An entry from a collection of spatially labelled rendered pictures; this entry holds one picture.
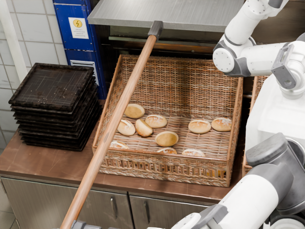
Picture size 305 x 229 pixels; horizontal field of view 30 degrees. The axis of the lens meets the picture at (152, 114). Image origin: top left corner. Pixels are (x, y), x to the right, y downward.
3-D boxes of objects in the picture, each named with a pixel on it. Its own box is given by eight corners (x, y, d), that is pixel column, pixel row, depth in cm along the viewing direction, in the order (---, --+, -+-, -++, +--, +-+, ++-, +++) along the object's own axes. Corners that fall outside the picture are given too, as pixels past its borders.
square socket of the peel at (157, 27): (158, 42, 198) (157, 34, 196) (147, 42, 199) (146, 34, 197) (164, 28, 204) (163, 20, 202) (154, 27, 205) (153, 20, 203)
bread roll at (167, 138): (179, 146, 240) (179, 144, 245) (177, 131, 239) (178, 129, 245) (155, 148, 241) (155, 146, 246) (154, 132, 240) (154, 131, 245)
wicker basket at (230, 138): (126, 99, 271) (118, 52, 253) (245, 109, 258) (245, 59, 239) (95, 174, 236) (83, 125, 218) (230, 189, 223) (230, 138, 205)
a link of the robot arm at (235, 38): (253, -3, 165) (223, 39, 180) (232, 9, 159) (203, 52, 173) (278, 23, 163) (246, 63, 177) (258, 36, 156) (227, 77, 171)
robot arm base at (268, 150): (281, 198, 135) (324, 181, 129) (269, 225, 124) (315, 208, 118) (248, 145, 133) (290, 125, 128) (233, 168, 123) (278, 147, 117)
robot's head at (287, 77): (315, 66, 132) (297, 41, 129) (307, 88, 126) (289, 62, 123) (292, 75, 136) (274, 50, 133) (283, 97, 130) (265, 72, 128)
